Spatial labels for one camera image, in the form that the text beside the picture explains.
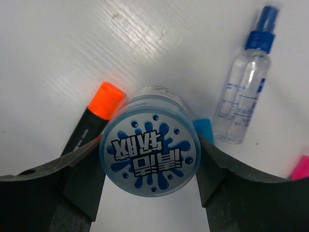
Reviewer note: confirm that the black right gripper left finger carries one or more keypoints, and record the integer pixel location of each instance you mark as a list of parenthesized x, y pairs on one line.
[(60, 196)]

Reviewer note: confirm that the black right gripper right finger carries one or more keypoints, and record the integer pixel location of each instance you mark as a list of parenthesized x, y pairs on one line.
[(240, 198)]

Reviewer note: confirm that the clear blue-cap spray bottle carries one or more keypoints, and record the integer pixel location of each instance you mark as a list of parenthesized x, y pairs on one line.
[(246, 79)]

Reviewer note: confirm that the blue splash-label round jar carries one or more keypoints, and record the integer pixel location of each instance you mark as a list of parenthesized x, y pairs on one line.
[(150, 147)]

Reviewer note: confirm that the pink cap black highlighter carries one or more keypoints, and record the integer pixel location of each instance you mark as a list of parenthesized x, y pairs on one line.
[(301, 170)]

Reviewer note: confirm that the blue cap black highlighter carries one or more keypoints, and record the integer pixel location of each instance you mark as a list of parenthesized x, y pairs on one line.
[(204, 129)]

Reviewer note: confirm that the orange cap black highlighter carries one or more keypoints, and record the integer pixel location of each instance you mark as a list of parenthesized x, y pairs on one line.
[(95, 117)]

